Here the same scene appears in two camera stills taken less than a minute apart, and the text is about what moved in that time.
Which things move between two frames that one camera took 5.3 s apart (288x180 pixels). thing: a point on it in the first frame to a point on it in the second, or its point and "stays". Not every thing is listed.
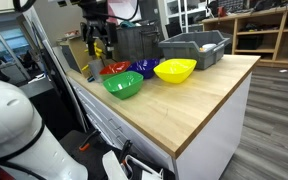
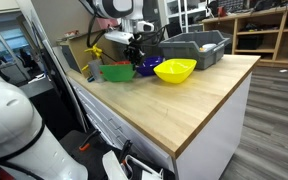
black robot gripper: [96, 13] to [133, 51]
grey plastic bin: [205, 47] stays
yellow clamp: [97, 50] stays
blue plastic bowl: [145, 66] stays
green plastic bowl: [124, 85] to [117, 72]
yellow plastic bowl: [175, 70] stays
